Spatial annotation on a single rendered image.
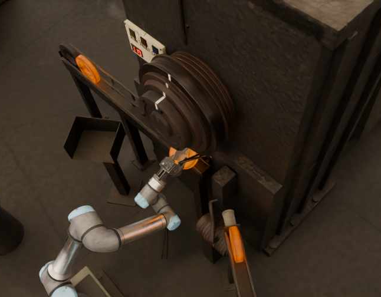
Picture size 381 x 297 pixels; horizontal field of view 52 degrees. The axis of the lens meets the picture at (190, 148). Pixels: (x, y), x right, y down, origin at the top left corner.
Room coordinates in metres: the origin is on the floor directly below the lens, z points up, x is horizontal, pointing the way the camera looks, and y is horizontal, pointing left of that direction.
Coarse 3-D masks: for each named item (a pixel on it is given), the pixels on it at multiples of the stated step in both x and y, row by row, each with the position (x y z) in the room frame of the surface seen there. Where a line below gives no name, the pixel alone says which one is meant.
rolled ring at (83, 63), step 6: (78, 60) 1.75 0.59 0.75; (84, 60) 1.72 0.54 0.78; (78, 66) 1.79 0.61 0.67; (84, 66) 1.78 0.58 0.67; (90, 66) 1.69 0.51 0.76; (84, 72) 1.76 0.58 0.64; (90, 72) 1.76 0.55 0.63; (96, 72) 1.67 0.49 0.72; (90, 78) 1.71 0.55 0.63; (96, 78) 1.65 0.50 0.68
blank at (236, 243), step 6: (234, 228) 0.58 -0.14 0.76; (234, 234) 0.55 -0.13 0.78; (234, 240) 0.52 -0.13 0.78; (240, 240) 0.52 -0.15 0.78; (234, 246) 0.50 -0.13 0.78; (240, 246) 0.50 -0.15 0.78; (234, 252) 0.49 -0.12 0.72; (240, 252) 0.48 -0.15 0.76; (234, 258) 0.48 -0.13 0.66; (240, 258) 0.46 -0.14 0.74
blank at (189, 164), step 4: (172, 148) 1.05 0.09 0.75; (172, 152) 1.03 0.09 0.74; (192, 152) 0.99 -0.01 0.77; (188, 156) 0.98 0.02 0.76; (192, 160) 0.96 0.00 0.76; (196, 160) 0.96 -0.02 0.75; (188, 164) 0.95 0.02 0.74; (192, 164) 0.94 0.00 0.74; (184, 168) 0.94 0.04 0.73; (188, 168) 0.94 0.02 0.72
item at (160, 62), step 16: (144, 64) 1.12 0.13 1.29; (160, 64) 1.07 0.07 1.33; (176, 64) 1.05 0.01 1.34; (176, 80) 0.96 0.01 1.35; (192, 80) 0.97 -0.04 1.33; (192, 96) 0.90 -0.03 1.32; (208, 96) 0.92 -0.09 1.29; (208, 112) 0.87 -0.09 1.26; (208, 128) 0.84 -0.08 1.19; (224, 128) 0.85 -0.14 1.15
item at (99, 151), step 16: (80, 128) 1.35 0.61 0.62; (96, 128) 1.34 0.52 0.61; (112, 128) 1.31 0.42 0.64; (64, 144) 1.19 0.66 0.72; (80, 144) 1.26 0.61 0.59; (96, 144) 1.24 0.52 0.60; (112, 144) 1.14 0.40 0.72; (96, 160) 1.13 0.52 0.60; (112, 160) 1.11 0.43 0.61; (112, 176) 1.20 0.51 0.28; (112, 192) 1.23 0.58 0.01; (128, 192) 1.20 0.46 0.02
